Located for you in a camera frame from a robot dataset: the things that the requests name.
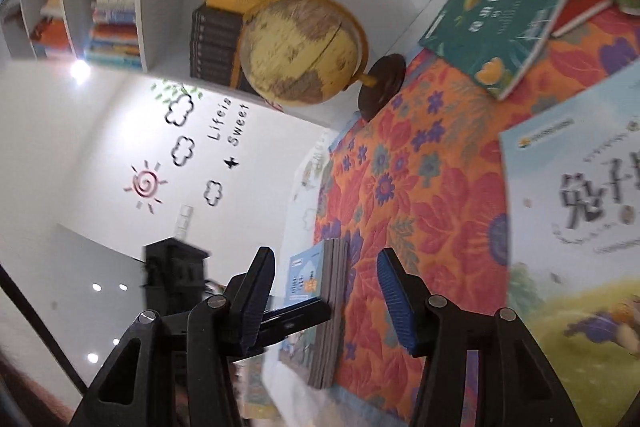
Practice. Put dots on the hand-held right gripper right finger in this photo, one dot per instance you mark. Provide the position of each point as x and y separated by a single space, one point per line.
396 297

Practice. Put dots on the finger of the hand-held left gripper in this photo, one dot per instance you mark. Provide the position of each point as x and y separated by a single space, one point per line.
300 319

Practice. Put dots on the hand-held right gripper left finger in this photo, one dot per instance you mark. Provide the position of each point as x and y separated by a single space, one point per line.
254 307

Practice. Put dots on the stack of black books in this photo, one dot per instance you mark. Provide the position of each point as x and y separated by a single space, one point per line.
215 47

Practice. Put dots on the floral orange cloth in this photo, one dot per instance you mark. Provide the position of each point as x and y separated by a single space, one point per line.
425 187

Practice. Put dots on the white rabbit book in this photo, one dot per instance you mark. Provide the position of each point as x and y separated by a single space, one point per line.
575 207

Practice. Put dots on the yellow globe on wooden base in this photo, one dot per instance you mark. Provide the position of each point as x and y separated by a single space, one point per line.
295 52

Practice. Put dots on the green book with orange fruit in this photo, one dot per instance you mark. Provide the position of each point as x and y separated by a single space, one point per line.
495 22

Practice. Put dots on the white light switch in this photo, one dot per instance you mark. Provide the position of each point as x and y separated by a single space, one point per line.
185 219

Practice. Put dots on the black lettering wall sticker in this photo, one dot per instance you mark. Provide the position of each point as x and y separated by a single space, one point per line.
227 122

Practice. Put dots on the green tree wall sticker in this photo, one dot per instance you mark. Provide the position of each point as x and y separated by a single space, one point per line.
175 89

